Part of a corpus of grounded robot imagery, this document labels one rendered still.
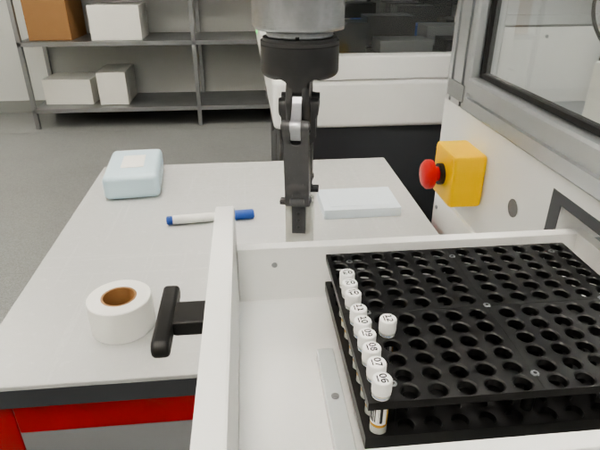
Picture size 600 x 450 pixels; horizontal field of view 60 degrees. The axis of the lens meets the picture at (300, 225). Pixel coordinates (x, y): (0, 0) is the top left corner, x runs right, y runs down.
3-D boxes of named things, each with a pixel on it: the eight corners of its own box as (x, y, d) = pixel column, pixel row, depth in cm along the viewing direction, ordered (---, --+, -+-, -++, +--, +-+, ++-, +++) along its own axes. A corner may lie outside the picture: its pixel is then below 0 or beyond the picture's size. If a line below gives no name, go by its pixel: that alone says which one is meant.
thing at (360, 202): (323, 219, 84) (324, 210, 83) (316, 197, 92) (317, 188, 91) (400, 215, 85) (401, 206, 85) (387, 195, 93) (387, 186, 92)
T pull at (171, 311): (151, 362, 34) (148, 345, 34) (166, 297, 41) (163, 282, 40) (206, 359, 35) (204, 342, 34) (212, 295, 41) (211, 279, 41)
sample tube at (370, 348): (361, 406, 35) (364, 354, 33) (356, 393, 36) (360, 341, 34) (379, 405, 35) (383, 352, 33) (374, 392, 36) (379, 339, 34)
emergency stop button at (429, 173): (424, 194, 70) (428, 165, 68) (415, 182, 73) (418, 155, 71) (445, 193, 70) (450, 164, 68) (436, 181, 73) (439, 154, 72)
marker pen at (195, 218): (167, 227, 82) (165, 218, 81) (167, 222, 83) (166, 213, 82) (254, 220, 84) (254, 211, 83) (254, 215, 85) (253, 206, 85)
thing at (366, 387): (367, 411, 31) (368, 403, 31) (325, 260, 47) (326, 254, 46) (397, 408, 31) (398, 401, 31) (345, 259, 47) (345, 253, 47)
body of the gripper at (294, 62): (339, 38, 45) (336, 142, 49) (339, 28, 53) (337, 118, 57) (253, 38, 46) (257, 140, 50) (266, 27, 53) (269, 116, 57)
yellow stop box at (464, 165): (443, 209, 69) (450, 157, 66) (426, 187, 76) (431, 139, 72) (480, 207, 70) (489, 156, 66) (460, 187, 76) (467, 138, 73)
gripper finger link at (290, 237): (313, 198, 56) (312, 201, 56) (312, 255, 59) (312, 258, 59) (286, 197, 56) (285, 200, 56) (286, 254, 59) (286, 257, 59)
